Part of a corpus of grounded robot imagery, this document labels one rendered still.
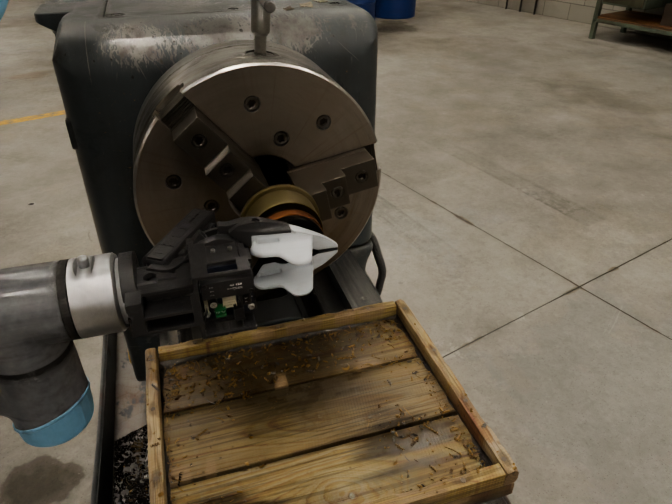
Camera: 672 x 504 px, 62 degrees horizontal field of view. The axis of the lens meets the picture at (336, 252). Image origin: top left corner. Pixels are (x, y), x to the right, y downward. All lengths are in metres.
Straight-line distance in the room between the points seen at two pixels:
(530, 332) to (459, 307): 0.28
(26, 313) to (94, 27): 0.43
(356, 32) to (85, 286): 0.53
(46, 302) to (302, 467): 0.30
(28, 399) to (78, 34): 0.46
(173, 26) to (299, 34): 0.17
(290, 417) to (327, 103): 0.37
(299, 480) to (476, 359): 1.51
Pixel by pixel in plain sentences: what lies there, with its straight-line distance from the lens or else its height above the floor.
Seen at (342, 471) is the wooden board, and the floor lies 0.89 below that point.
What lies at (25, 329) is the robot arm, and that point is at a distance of 0.55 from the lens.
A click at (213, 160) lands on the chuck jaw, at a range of 0.64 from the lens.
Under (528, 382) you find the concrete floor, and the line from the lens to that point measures 2.05.
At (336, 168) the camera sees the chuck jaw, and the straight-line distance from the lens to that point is 0.69.
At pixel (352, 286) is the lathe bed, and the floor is 0.86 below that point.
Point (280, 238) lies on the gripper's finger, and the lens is 0.56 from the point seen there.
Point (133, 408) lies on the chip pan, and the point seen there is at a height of 0.54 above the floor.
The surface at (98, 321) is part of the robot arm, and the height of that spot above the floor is 1.08.
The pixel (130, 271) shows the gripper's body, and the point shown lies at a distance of 0.53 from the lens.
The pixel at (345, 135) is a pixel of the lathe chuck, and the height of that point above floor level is 1.14.
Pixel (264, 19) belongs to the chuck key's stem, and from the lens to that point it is 0.69.
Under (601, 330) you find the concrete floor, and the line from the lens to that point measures 2.36.
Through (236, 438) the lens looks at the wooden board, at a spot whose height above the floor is 0.88.
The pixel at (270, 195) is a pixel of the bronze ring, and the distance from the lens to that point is 0.61.
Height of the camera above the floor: 1.40
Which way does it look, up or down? 33 degrees down
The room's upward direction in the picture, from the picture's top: straight up
